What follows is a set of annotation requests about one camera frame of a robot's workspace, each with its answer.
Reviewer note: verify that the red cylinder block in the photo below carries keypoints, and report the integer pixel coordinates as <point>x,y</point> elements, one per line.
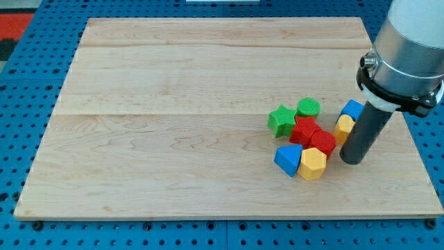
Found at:
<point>324,141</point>

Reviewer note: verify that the blue triangular block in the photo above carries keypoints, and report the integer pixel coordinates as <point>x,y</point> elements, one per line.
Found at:
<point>288,158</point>

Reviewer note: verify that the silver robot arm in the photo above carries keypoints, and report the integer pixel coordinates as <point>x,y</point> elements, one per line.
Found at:
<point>406,58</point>

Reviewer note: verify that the red star block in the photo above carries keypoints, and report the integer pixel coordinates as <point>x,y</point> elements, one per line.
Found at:
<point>303,130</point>

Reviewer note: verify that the yellow block beside rod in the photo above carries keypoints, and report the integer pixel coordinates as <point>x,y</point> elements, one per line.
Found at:
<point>342,129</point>

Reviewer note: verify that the blue block behind rod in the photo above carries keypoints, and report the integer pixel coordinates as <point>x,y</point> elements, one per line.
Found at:
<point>352,109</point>

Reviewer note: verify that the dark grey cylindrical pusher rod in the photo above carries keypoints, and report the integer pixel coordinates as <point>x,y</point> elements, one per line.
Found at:
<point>364,133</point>

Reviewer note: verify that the wooden board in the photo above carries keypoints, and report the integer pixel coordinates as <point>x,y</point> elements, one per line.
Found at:
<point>166,119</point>

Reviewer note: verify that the green cylinder block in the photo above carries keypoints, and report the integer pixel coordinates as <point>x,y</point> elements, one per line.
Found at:
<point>308,107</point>

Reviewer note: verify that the green star block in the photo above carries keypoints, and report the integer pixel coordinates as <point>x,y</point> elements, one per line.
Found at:
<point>282,121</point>

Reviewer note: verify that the yellow hexagon block front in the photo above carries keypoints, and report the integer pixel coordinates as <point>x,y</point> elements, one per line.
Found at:
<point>312,164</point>

